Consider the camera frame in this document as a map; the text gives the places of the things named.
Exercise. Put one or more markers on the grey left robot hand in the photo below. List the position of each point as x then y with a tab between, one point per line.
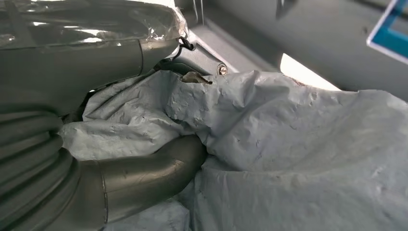
79	63

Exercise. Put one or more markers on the grey parcel bag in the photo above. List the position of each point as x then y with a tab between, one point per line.
287	143

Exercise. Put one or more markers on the blue white-edged panel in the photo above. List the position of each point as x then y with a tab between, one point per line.
390	38

